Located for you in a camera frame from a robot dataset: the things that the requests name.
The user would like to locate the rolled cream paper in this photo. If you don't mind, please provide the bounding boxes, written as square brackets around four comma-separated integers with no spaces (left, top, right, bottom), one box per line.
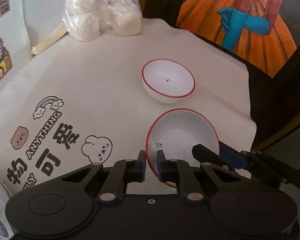
[32,24,68,55]

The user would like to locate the wall poster coloured houses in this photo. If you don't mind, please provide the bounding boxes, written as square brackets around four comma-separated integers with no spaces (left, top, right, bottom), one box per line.
[0,0,14,94]

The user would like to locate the black furniture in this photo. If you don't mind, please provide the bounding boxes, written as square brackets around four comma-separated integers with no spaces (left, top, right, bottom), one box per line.
[245,27,300,153]

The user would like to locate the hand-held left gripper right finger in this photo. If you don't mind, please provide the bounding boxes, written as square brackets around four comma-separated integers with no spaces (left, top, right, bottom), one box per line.
[157,149,243,202]

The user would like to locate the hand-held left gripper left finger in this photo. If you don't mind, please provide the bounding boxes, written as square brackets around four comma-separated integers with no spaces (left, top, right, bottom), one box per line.
[61,150,147,202]

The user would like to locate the white bowl red rim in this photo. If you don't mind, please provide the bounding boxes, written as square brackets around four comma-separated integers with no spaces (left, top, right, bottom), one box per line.
[141,59,196,105]
[145,108,220,188]

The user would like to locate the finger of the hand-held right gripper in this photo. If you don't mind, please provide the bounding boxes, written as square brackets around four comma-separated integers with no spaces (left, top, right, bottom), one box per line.
[219,141,249,170]
[191,144,237,173]

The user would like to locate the white printed tablecloth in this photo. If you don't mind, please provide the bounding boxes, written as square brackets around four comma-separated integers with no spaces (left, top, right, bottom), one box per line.
[0,17,257,198]

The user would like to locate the clear bag of white lumps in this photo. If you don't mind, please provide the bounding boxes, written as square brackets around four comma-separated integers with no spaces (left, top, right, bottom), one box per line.
[62,0,143,41]

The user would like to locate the painting of orange dress figure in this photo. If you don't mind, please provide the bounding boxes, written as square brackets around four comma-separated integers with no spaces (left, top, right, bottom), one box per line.
[175,0,300,78]

